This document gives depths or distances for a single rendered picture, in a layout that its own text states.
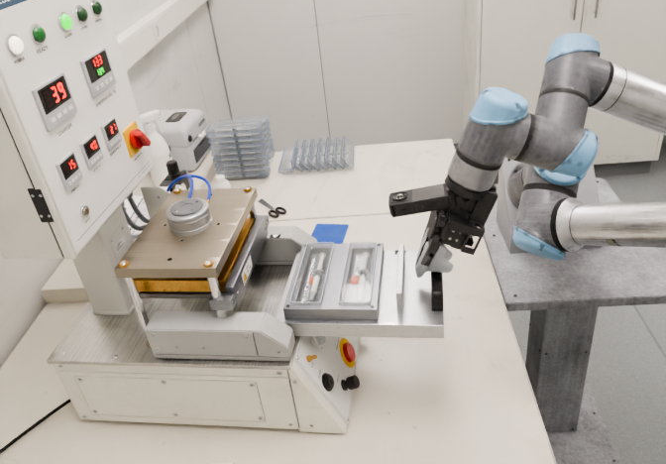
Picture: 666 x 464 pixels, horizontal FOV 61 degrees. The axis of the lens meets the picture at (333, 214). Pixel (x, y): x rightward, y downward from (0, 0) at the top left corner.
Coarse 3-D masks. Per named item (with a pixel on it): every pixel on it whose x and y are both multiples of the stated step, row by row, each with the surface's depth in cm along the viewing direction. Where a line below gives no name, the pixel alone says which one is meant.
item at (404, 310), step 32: (384, 256) 115; (416, 256) 113; (288, 288) 109; (384, 288) 106; (416, 288) 105; (288, 320) 101; (320, 320) 100; (352, 320) 99; (384, 320) 98; (416, 320) 98
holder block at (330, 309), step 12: (300, 252) 114; (336, 252) 113; (384, 252) 115; (336, 264) 110; (336, 276) 107; (336, 288) 104; (288, 300) 102; (324, 300) 101; (336, 300) 100; (372, 300) 99; (288, 312) 100; (300, 312) 100; (312, 312) 100; (324, 312) 99; (336, 312) 99; (348, 312) 99; (360, 312) 98; (372, 312) 98
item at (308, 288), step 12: (312, 252) 112; (324, 252) 112; (312, 264) 109; (324, 264) 109; (300, 276) 106; (312, 276) 106; (324, 276) 105; (300, 288) 103; (312, 288) 103; (300, 300) 100; (312, 300) 100
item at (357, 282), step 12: (348, 252) 111; (360, 252) 111; (372, 252) 110; (348, 264) 108; (360, 264) 107; (372, 264) 107; (348, 276) 105; (360, 276) 104; (372, 276) 104; (348, 288) 102; (360, 288) 101; (348, 300) 99; (360, 300) 98
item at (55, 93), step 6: (54, 84) 86; (60, 84) 88; (48, 90) 85; (54, 90) 86; (60, 90) 88; (48, 96) 85; (54, 96) 86; (60, 96) 88; (66, 96) 89; (48, 102) 85; (54, 102) 86; (48, 108) 85
